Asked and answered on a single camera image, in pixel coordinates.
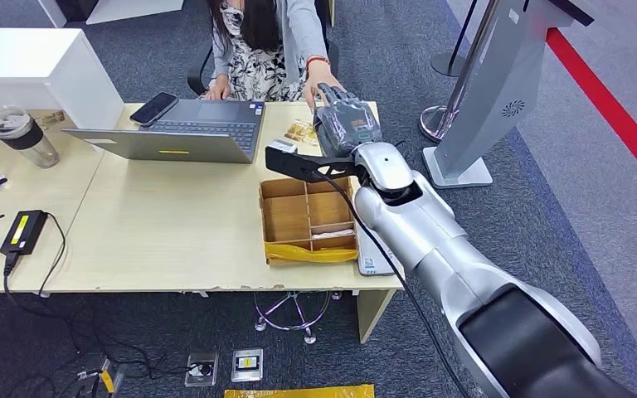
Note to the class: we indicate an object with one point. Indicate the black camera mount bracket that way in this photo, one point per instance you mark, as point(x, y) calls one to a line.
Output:
point(291, 162)

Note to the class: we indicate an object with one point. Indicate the white stick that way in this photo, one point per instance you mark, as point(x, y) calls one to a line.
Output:
point(332, 233)

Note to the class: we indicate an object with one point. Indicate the yellow plastic bag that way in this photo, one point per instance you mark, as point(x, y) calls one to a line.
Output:
point(296, 393)

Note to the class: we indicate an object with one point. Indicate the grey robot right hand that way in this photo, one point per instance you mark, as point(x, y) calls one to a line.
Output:
point(349, 126)

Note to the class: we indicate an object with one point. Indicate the small brown packet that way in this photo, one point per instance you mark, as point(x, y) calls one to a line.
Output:
point(52, 118)

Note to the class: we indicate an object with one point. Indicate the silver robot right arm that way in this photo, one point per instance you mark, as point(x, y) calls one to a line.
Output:
point(434, 236)

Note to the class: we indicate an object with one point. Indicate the grey laptop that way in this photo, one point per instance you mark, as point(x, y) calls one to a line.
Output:
point(184, 145)

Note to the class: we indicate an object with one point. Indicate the person's right hand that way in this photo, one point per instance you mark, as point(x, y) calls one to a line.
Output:
point(219, 89)

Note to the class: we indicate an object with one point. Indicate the black power adapter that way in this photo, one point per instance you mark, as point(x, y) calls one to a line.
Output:
point(23, 232)

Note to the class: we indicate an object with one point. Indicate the grey card reader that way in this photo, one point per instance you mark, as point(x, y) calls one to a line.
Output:
point(371, 261)

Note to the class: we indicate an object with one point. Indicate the grey kiosk stand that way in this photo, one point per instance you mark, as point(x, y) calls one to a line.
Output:
point(500, 71)

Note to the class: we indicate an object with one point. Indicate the chrome stool base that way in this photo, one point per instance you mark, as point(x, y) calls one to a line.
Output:
point(310, 336)

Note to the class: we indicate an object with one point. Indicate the person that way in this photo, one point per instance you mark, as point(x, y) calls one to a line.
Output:
point(302, 27)

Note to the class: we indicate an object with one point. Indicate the floor socket with yellow label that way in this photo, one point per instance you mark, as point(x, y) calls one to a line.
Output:
point(247, 365)

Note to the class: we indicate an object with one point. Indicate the chrome stanchion post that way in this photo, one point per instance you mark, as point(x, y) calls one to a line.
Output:
point(435, 123)

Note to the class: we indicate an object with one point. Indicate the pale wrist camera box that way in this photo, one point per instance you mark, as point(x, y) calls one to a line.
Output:
point(283, 146)

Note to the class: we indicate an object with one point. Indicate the divided cardboard box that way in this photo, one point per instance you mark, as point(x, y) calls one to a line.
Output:
point(285, 217)

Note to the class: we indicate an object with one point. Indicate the pale wooden desk leg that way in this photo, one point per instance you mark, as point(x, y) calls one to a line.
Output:
point(373, 316)

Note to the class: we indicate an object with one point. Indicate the grey and yellow floor gadget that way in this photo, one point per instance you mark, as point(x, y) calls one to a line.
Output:
point(107, 380)

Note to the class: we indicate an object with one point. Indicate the white furniture unit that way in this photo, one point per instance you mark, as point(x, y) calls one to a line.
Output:
point(131, 8)

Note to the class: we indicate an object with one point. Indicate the person's left hand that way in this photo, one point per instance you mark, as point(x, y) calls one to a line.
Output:
point(318, 77)

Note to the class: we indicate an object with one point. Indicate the yellow plastic strip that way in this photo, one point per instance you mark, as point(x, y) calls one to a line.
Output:
point(307, 254)

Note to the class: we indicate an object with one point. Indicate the open floor socket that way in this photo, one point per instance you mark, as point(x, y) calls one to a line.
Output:
point(202, 369)

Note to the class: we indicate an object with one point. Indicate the black stanchion post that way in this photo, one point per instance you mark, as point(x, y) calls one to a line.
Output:
point(447, 66)

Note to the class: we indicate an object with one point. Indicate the smartphone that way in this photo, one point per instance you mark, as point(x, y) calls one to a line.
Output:
point(153, 109)

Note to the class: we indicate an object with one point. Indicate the clear tumbler with lid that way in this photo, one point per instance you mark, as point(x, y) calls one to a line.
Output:
point(22, 137)

